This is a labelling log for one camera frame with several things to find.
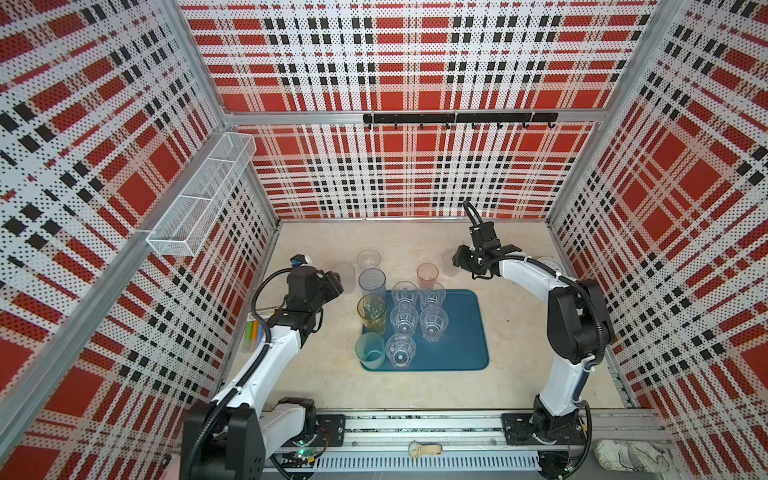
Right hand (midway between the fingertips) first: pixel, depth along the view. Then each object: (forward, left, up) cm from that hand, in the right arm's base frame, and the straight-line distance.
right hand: (461, 258), depth 97 cm
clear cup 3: (+5, +32, -7) cm, 33 cm away
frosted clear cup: (-5, +37, -1) cm, 37 cm away
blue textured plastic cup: (-8, +29, -1) cm, 30 cm away
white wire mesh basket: (+2, +86, +13) cm, 87 cm away
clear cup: (-11, +9, -7) cm, 16 cm away
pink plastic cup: (-3, +11, -5) cm, 12 cm away
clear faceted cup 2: (-18, +19, -9) cm, 27 cm away
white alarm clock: (+2, -33, -6) cm, 34 cm away
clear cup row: (-27, +20, -9) cm, 35 cm away
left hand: (-11, +38, +5) cm, 40 cm away
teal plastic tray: (-25, 0, -13) cm, 28 cm away
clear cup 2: (-19, +10, -7) cm, 22 cm away
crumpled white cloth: (-53, -33, -6) cm, 63 cm away
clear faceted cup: (-9, +18, -6) cm, 22 cm away
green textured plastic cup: (-27, +29, -8) cm, 41 cm away
